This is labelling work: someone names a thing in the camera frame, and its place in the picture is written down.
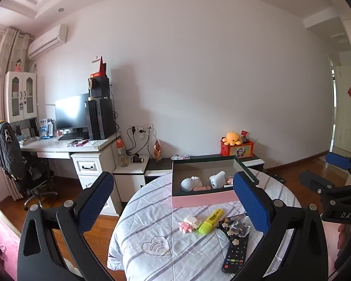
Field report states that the red desk calendar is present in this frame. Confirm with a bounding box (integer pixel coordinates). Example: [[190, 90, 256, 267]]
[[91, 56, 107, 77]]

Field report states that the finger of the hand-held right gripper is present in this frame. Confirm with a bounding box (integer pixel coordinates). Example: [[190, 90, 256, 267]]
[[299, 170, 338, 200], [325, 152, 351, 183]]

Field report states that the black computer monitor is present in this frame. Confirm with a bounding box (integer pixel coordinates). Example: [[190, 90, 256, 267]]
[[55, 94, 90, 131]]

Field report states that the yellow highlighter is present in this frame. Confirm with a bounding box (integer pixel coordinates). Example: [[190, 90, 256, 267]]
[[198, 209, 224, 235]]

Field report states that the clear plastic piece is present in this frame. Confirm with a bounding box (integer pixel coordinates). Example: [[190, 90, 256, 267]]
[[230, 219, 251, 237]]

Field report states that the grey whale toy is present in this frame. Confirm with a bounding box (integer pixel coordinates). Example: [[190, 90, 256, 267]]
[[180, 176, 202, 192]]

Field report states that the white bedside cabinet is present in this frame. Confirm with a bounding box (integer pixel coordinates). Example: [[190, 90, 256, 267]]
[[113, 156, 150, 202]]

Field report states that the blue bottle pack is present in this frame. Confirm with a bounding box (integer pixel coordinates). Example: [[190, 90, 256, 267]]
[[39, 118, 54, 139]]

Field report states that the black remote control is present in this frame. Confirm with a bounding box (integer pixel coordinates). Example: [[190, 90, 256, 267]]
[[221, 236, 249, 273]]

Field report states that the black cable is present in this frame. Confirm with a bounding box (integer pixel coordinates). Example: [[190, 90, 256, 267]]
[[126, 127, 150, 156]]

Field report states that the white round toy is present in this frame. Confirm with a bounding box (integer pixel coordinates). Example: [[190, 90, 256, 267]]
[[208, 171, 227, 188]]

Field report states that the white glass door cabinet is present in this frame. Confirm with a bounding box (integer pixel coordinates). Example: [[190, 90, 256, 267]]
[[4, 71, 38, 121]]

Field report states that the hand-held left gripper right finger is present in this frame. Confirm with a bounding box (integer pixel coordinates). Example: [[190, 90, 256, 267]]
[[233, 170, 329, 281]]

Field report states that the person's right hand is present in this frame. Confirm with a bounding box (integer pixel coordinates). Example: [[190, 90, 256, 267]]
[[338, 225, 348, 250]]

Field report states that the low black bench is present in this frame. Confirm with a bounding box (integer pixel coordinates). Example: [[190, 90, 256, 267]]
[[145, 155, 265, 185]]

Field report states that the orange cap bottle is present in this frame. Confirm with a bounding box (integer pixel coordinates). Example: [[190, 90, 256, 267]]
[[117, 139, 128, 167]]

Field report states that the black box with round dial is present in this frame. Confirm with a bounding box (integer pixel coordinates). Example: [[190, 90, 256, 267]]
[[88, 76, 110, 98]]

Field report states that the red printed box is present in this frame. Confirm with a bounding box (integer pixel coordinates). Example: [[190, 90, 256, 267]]
[[220, 140, 255, 157]]

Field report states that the pink block toy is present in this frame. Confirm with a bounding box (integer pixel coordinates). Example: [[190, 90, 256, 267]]
[[178, 215, 204, 235]]

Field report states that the pink bedspread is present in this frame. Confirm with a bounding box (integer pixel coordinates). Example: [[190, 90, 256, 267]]
[[0, 196, 22, 281]]

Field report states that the black computer tower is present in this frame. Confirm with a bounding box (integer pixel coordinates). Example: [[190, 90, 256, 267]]
[[88, 98, 114, 140]]

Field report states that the white air conditioner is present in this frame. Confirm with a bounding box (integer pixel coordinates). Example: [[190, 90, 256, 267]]
[[28, 24, 68, 59]]

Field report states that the black office chair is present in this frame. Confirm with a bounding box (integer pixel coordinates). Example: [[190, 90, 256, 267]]
[[0, 152, 59, 210]]

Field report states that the beige curtain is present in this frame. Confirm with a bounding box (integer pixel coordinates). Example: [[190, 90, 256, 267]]
[[0, 28, 31, 201]]

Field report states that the white desk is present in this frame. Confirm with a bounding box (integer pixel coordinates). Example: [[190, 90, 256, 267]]
[[19, 136, 122, 217]]

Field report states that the pink storage box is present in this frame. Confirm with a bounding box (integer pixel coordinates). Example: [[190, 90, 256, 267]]
[[172, 156, 261, 208]]

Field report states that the black flower hair card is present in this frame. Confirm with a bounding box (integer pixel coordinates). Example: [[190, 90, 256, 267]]
[[218, 214, 249, 248]]

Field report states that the stack of books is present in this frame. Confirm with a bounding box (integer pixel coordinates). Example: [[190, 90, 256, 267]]
[[18, 129, 40, 144]]

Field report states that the dark jacket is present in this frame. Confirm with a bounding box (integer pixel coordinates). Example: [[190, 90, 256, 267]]
[[0, 120, 25, 182]]

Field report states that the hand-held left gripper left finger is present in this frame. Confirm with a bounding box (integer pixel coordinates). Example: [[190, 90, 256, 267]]
[[17, 171, 115, 281]]

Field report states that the orange snack bag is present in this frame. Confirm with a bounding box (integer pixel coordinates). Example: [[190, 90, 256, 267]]
[[154, 139, 163, 162]]

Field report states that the black keyboard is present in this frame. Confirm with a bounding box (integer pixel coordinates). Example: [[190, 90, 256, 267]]
[[58, 133, 90, 140]]

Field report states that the yellow octopus plush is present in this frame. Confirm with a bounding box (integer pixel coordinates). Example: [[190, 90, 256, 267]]
[[221, 132, 242, 146]]

